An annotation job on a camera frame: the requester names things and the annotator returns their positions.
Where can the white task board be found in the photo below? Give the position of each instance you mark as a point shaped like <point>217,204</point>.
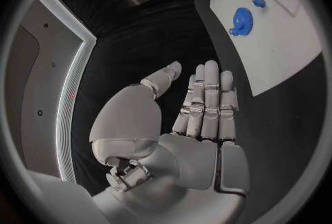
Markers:
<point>272,41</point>

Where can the small blue peg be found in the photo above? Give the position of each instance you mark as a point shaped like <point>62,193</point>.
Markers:
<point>259,2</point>

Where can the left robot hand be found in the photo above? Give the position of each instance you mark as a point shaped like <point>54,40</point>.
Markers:
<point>186,166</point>

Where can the blue gear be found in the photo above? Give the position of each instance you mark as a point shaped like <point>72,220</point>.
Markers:
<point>243,23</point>

